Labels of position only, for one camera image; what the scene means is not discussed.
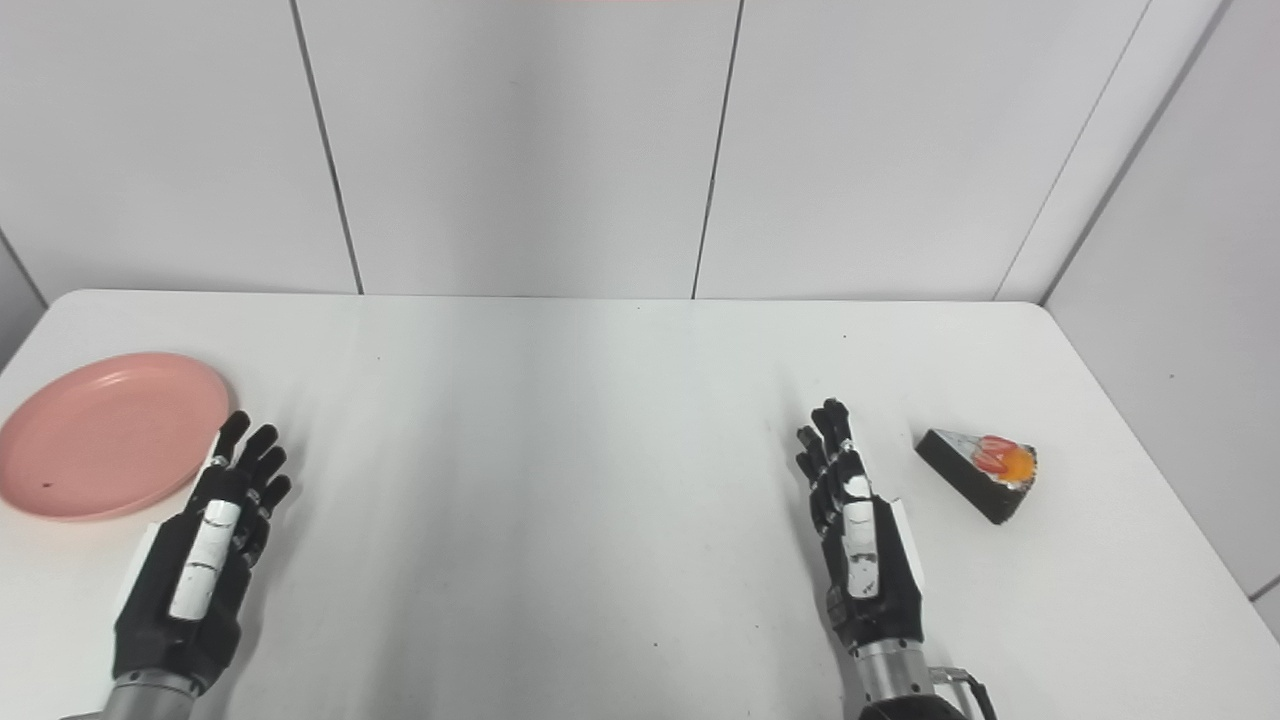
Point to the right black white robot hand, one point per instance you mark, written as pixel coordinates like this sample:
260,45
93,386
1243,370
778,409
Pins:
880,590

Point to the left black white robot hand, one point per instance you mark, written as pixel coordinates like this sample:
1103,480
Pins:
185,610

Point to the chocolate cake slice with fruit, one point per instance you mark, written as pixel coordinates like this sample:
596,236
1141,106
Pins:
975,480

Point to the pink round plate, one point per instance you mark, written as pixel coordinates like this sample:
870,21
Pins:
110,435

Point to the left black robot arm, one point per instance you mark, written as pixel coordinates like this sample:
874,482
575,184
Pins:
150,700

